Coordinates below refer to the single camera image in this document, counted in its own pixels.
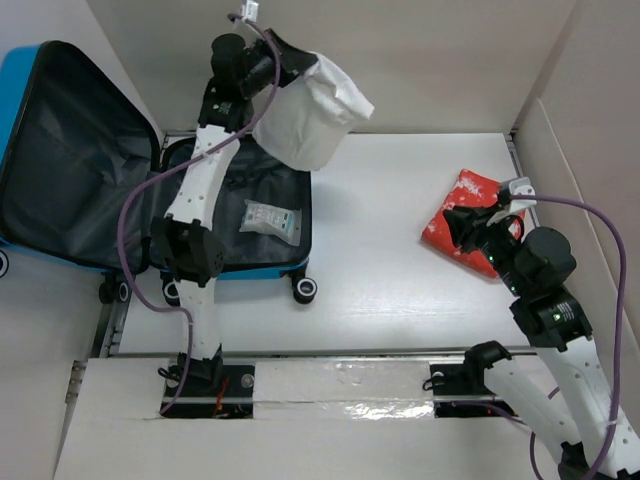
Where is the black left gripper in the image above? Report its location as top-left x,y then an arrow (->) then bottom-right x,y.
238,29 -> 315,99

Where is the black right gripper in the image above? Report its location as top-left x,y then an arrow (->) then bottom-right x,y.
441,201 -> 528,297

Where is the red white patterned cloth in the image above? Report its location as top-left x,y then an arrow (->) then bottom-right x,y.
419,168 -> 526,280

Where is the clear plastic toiletry packet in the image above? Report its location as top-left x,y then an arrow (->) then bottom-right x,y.
239,199 -> 302,246

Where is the blue hard-shell suitcase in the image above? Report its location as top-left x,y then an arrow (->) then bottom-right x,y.
1,41 -> 317,305

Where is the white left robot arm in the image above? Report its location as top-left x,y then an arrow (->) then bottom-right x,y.
151,31 -> 318,397

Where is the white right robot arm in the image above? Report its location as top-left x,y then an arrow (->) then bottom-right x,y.
443,206 -> 639,479

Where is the silver foil tape strip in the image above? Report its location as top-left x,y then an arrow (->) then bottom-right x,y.
253,359 -> 435,421

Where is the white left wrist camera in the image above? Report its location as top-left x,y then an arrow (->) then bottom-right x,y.
240,0 -> 259,22

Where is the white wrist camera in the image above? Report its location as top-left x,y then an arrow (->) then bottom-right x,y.
240,0 -> 259,22
488,177 -> 537,225

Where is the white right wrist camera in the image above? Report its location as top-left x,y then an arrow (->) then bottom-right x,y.
488,177 -> 537,225

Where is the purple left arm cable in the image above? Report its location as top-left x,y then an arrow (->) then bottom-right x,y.
117,13 -> 281,416

